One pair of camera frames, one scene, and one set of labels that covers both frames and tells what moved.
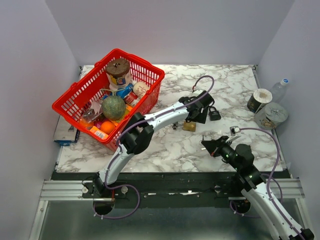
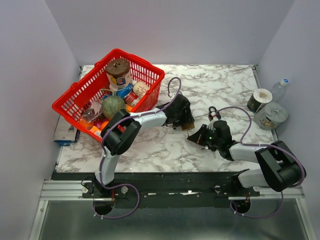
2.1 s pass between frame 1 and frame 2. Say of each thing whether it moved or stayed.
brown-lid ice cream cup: stayed
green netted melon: stayed
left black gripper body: moved
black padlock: stayed
